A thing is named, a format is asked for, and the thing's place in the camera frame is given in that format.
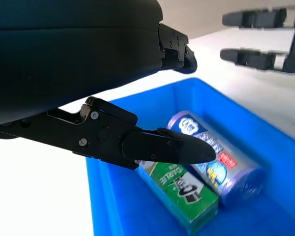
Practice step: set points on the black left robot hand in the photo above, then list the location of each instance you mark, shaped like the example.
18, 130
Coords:
64, 49

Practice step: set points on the purple printed can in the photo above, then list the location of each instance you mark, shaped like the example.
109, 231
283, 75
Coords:
236, 177

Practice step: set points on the green toothpaste box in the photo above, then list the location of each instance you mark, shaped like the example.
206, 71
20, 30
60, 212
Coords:
184, 194

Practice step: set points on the blue plastic tray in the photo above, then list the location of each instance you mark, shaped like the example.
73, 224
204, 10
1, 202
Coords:
273, 209

